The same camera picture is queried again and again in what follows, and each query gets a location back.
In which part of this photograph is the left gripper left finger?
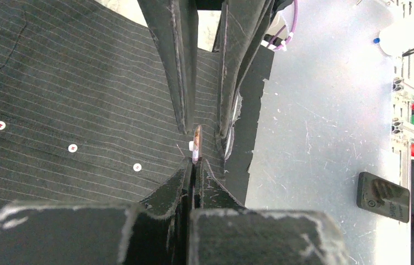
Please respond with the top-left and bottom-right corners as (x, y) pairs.
(0, 158), (193, 264)

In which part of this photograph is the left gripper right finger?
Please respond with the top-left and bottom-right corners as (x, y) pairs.
(188, 160), (348, 264)

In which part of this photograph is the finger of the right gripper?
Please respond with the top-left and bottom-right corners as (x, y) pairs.
(138, 0), (198, 134)
(216, 0), (274, 146)

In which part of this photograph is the white round brooch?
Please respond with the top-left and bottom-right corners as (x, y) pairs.
(189, 125), (203, 165)

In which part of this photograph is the black pinstriped shirt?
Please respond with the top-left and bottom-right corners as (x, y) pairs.
(0, 0), (237, 242)

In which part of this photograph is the small black electronic box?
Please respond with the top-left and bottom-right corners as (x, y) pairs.
(356, 172), (411, 223)

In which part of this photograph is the aluminium frame rail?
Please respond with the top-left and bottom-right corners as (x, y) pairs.
(391, 56), (414, 159)

